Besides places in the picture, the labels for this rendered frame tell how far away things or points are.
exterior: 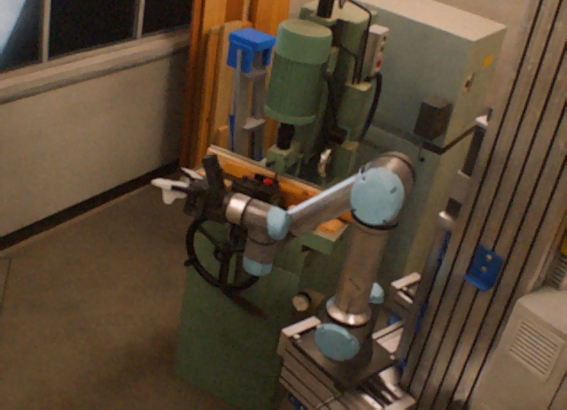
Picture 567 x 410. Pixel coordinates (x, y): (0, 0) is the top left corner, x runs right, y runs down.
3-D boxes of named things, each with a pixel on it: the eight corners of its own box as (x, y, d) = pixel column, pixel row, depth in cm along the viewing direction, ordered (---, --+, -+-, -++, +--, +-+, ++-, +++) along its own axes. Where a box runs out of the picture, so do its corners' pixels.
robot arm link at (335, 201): (409, 131, 184) (265, 210, 211) (398, 146, 175) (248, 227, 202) (434, 170, 186) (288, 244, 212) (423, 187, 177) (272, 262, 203)
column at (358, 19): (264, 184, 292) (299, 4, 257) (289, 165, 311) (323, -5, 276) (316, 205, 286) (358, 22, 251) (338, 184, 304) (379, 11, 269)
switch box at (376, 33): (354, 71, 268) (364, 29, 260) (364, 65, 276) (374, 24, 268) (370, 76, 266) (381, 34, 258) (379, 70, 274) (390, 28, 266)
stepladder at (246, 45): (209, 262, 382) (220, 34, 330) (238, 243, 402) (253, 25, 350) (234, 273, 375) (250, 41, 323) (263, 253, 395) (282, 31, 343)
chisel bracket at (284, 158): (263, 170, 262) (267, 149, 258) (281, 157, 274) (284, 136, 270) (282, 178, 260) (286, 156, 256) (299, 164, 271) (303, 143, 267)
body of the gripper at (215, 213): (180, 212, 194) (221, 228, 190) (185, 181, 191) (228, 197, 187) (194, 204, 201) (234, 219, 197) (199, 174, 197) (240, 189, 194)
